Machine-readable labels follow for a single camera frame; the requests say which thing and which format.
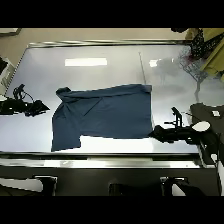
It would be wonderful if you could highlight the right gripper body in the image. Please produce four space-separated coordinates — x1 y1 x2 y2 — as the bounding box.
148 125 179 145

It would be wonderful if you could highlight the blue T-shirt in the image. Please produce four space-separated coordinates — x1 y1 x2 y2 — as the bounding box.
50 83 154 153

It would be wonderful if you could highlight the yellow garment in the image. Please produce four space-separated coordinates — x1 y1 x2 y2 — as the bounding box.
184 28 224 82

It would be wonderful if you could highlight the black patterned garment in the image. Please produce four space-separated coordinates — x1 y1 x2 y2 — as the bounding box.
189 29 224 60

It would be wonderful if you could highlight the silver frame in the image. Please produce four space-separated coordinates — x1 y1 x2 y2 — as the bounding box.
0 40 214 197

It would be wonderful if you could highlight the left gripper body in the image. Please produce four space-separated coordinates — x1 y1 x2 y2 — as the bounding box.
24 99 51 118

